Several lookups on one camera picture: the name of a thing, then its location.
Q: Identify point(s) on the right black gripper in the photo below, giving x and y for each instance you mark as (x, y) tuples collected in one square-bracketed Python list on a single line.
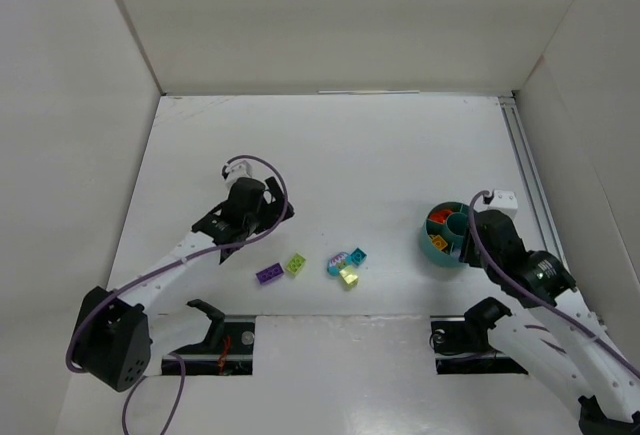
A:
[(473, 253)]

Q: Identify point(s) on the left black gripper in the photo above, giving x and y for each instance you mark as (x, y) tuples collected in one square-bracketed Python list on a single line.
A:
[(273, 200)]

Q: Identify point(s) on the orange curved lego piece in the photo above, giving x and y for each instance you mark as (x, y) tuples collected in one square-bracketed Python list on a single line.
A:
[(440, 216)]

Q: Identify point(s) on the long purple lego brick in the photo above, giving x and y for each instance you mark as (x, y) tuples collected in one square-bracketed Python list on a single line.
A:
[(269, 274)]

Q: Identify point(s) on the teal flower face lego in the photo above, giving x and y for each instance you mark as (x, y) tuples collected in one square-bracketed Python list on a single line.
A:
[(337, 263)]

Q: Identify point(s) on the pale yellow lego brick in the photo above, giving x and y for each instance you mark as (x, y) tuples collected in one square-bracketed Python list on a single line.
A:
[(349, 277)]

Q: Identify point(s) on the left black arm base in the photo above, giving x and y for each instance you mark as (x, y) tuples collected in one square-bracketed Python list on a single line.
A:
[(220, 345)]

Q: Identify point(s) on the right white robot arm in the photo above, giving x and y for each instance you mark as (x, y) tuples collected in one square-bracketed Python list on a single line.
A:
[(573, 357)]

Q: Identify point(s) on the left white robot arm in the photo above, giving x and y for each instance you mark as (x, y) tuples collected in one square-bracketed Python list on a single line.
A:
[(123, 334)]

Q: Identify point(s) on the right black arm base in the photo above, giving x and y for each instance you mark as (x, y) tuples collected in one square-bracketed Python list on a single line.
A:
[(461, 344)]

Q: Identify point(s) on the teal divided round container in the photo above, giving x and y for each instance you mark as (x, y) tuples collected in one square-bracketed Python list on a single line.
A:
[(443, 232)]

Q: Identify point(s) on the yellow orange lego brick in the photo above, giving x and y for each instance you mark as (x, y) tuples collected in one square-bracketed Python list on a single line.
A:
[(439, 242)]

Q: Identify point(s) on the lime green lego brick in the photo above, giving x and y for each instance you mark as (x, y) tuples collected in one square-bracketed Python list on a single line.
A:
[(295, 264)]

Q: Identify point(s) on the teal square lego brick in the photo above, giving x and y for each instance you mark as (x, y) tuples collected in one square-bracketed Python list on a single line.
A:
[(357, 257)]

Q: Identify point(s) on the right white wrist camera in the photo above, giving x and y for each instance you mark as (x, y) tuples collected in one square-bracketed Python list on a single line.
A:
[(503, 201)]

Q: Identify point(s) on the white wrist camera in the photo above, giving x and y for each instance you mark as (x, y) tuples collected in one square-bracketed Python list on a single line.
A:
[(236, 170), (503, 201)]

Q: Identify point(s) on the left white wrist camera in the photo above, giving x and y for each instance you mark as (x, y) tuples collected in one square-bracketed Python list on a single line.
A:
[(236, 170)]

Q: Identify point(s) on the aluminium rail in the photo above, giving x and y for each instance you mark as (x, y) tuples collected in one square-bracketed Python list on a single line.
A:
[(509, 165)]

